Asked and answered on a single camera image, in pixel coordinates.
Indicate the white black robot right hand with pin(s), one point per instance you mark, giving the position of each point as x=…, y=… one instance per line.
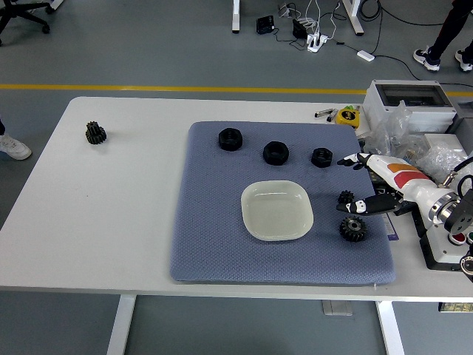
x=403, y=177

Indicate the small black gear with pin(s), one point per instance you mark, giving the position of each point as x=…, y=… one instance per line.
x=345, y=195

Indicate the large black gear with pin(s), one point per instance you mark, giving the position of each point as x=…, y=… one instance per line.
x=353, y=230

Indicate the small black hex nut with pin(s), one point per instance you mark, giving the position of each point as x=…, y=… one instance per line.
x=322, y=158

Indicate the medium black hex nut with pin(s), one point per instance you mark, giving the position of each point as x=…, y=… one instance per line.
x=275, y=153

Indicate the grey table control box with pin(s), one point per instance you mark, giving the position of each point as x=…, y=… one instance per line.
x=337, y=307

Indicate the large black hex nut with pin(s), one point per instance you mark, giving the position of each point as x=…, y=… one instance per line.
x=230, y=140

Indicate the black charger box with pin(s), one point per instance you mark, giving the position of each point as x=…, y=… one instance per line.
x=299, y=29

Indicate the clear bag of small parts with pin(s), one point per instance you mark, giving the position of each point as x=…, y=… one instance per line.
x=439, y=159

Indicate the purple-edged paper sheet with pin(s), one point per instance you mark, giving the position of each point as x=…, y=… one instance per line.
x=391, y=229

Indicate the clear plastic bag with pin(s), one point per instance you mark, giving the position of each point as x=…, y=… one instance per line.
x=395, y=124

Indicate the yellow black tape measure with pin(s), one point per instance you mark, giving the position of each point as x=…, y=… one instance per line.
x=347, y=116

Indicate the white flat adapter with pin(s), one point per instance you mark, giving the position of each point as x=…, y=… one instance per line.
x=366, y=55

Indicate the white square dish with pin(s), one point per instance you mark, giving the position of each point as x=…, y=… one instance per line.
x=277, y=211

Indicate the person in dark trousers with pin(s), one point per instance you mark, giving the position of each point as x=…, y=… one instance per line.
x=445, y=33

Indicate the white table leg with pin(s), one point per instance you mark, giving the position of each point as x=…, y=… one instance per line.
x=391, y=329
x=122, y=325

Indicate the white power strip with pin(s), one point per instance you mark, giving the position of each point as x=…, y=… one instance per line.
x=317, y=41

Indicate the white desk leg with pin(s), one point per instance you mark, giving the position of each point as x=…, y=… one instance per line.
x=236, y=16
x=353, y=16

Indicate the black power adapter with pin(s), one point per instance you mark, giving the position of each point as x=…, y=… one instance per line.
x=265, y=25

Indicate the blue-grey textured mat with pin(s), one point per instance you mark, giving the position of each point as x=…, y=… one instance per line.
x=207, y=240

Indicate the white table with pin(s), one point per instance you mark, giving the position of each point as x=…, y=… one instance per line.
x=111, y=222

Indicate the black double stepped gear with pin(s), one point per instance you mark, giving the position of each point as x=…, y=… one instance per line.
x=96, y=134

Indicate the person with white shoes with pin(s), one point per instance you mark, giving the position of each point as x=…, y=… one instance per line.
x=13, y=146

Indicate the black office chair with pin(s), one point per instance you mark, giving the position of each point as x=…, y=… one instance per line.
x=22, y=15

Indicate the grey electrical enclosure box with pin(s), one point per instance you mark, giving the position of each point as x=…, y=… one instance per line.
x=377, y=100

